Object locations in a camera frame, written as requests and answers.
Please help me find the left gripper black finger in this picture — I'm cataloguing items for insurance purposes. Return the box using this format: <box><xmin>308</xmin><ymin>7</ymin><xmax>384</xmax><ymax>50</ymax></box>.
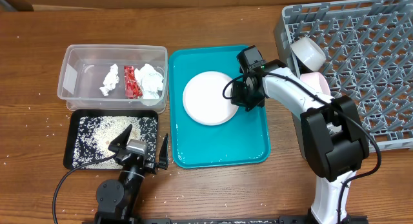
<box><xmin>108</xmin><ymin>124</ymin><xmax>133</xmax><ymax>152</ymax></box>
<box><xmin>157</xmin><ymin>134</ymin><xmax>168</xmax><ymax>170</ymax></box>

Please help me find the white round plate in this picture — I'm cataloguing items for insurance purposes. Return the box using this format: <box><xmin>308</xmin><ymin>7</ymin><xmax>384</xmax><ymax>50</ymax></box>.
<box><xmin>183</xmin><ymin>71</ymin><xmax>238</xmax><ymax>126</ymax></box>

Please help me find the red snack wrapper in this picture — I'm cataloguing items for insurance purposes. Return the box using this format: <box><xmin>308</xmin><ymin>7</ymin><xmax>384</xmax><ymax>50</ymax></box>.
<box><xmin>124</xmin><ymin>66</ymin><xmax>143</xmax><ymax>99</ymax></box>

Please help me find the small white napkin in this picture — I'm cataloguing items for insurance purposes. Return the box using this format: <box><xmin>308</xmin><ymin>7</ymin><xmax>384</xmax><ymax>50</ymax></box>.
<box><xmin>99</xmin><ymin>64</ymin><xmax>119</xmax><ymax>97</ymax></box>

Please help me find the white shallow bowl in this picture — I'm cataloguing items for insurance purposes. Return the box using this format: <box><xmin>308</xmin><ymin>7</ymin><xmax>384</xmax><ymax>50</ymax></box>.
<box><xmin>300</xmin><ymin>72</ymin><xmax>330</xmax><ymax>95</ymax></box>

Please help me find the grey bowl of rice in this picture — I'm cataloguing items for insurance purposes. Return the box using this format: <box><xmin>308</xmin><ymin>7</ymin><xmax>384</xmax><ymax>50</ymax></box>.
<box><xmin>290</xmin><ymin>37</ymin><xmax>327</xmax><ymax>72</ymax></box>

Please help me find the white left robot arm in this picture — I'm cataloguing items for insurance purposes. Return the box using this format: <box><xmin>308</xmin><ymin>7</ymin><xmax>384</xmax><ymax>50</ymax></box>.
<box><xmin>94</xmin><ymin>125</ymin><xmax>168</xmax><ymax>223</ymax></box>

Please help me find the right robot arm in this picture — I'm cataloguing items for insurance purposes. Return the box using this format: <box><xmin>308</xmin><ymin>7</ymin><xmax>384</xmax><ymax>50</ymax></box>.
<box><xmin>228</xmin><ymin>59</ymin><xmax>369</xmax><ymax>223</ymax></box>

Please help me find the grey dishwasher rack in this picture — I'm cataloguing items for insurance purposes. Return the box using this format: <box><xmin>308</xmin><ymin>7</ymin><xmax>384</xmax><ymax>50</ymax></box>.
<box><xmin>274</xmin><ymin>0</ymin><xmax>412</xmax><ymax>150</ymax></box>

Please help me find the spilled rice pile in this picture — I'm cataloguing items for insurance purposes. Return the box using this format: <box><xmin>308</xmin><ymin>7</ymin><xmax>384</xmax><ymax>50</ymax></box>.
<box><xmin>72</xmin><ymin>116</ymin><xmax>157</xmax><ymax>167</ymax></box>

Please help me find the black plastic tray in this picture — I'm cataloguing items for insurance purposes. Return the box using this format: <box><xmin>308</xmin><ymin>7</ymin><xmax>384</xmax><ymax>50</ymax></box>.
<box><xmin>63</xmin><ymin>110</ymin><xmax>158</xmax><ymax>169</ymax></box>

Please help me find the teal serving tray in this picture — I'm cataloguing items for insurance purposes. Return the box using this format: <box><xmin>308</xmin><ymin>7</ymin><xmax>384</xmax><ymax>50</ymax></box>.
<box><xmin>168</xmin><ymin>45</ymin><xmax>271</xmax><ymax>168</ymax></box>

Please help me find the clear plastic bin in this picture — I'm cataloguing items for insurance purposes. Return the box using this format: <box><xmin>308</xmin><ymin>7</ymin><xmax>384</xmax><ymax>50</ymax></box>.
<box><xmin>57</xmin><ymin>44</ymin><xmax>168</xmax><ymax>113</ymax></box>

